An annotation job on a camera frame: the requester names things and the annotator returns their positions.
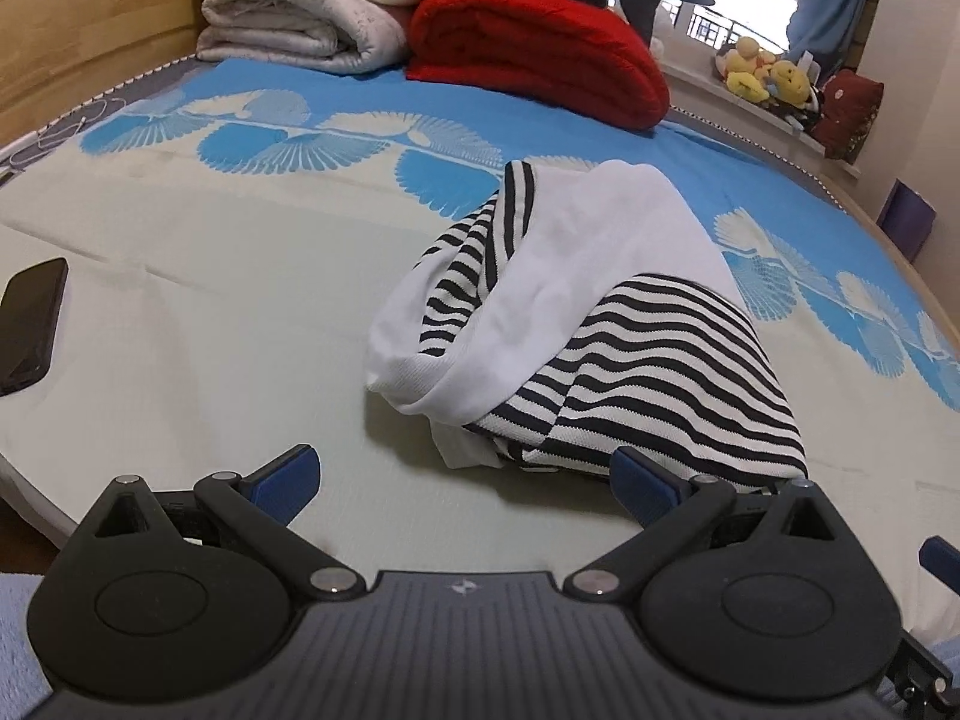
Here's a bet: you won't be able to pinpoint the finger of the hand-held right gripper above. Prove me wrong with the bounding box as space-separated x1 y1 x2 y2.
918 537 960 580
891 626 960 720

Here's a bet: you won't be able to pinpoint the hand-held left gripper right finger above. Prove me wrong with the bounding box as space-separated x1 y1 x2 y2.
562 448 853 602

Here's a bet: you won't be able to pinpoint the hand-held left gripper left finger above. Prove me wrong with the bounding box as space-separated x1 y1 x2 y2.
81 445 367 602

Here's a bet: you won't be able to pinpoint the black white striped shirt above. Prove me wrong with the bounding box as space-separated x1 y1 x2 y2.
365 159 811 494

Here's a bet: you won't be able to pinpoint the blue patterned bed sheet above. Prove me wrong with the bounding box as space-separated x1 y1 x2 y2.
0 52 960 627

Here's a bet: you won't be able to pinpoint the black smartphone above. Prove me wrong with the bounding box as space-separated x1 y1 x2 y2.
0 257 70 397

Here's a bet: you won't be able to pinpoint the person's light blue clothing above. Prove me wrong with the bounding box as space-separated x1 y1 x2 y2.
0 568 53 720

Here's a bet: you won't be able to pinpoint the purple box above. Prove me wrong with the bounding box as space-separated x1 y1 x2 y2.
875 180 938 262

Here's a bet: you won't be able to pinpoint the dark red plush toy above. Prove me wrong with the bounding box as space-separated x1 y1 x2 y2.
808 69 886 161

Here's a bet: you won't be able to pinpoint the yellow plush toys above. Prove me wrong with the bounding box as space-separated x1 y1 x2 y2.
716 36 818 110

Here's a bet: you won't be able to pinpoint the red folded blanket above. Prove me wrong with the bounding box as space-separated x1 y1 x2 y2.
405 0 672 133

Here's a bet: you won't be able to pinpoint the window railing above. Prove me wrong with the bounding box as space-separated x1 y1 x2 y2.
677 4 743 47

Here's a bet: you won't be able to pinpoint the white folded quilt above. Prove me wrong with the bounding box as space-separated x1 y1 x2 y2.
193 0 434 77

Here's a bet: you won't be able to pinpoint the wooden headboard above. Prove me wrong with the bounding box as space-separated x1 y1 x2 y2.
0 0 205 147

